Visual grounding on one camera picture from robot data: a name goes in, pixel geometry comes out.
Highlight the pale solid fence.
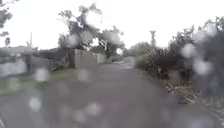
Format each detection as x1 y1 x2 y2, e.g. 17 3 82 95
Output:
66 48 108 70

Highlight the grey asphalt road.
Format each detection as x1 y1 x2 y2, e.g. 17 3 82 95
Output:
0 63 224 128

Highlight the cluster of trees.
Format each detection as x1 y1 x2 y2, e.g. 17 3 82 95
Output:
57 3 126 60

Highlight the row of bushes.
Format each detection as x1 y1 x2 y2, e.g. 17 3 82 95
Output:
124 16 224 98

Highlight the grass verge with bushes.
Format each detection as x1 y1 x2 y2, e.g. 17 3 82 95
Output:
146 74 224 118

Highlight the low grey fence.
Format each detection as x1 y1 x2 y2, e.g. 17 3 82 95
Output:
0 49 68 78

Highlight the grass verge with fence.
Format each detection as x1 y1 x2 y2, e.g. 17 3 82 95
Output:
0 68 79 98

